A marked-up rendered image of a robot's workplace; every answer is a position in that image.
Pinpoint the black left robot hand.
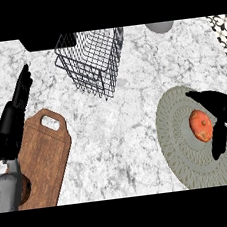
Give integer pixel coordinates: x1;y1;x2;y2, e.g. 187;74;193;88
0;62;43;163

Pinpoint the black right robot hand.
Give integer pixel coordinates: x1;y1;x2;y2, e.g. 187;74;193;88
184;86;227;164

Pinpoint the round grey woven placemat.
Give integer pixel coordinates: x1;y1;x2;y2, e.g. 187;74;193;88
151;79;227;194

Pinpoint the brown wooden cutting board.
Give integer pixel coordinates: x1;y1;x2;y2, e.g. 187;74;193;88
0;105;80;213

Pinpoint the black appliance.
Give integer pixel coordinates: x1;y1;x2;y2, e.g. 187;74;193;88
19;32;79;54

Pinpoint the grey round object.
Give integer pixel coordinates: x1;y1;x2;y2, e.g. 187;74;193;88
144;20;176;37

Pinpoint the black wire basket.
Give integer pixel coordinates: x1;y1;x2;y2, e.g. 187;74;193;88
51;27;133;107

